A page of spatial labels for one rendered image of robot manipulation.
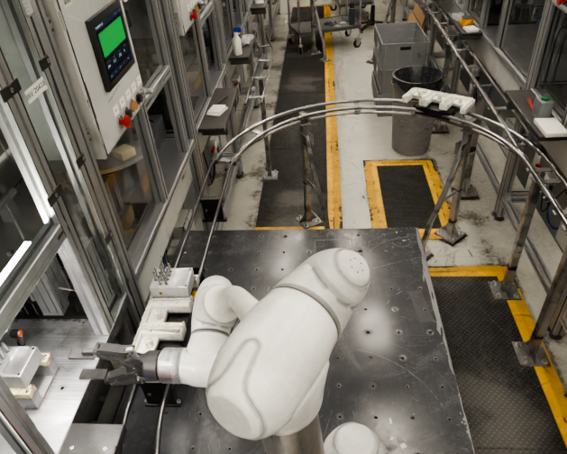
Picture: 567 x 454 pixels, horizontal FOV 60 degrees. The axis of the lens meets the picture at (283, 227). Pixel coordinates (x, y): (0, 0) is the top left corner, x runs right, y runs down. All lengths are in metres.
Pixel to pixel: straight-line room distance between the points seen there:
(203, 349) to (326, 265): 0.59
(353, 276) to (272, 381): 0.20
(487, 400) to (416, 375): 0.86
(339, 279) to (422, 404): 0.94
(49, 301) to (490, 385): 1.91
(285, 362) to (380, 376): 1.02
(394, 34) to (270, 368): 4.61
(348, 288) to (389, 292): 1.18
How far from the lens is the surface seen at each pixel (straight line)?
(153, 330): 1.60
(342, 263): 0.74
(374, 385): 1.64
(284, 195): 3.60
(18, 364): 1.48
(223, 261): 2.07
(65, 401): 1.50
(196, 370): 1.26
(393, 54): 4.53
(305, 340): 0.69
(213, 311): 1.27
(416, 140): 4.03
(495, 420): 2.46
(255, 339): 0.68
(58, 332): 1.68
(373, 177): 3.78
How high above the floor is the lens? 2.04
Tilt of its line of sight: 38 degrees down
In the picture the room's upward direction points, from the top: 5 degrees counter-clockwise
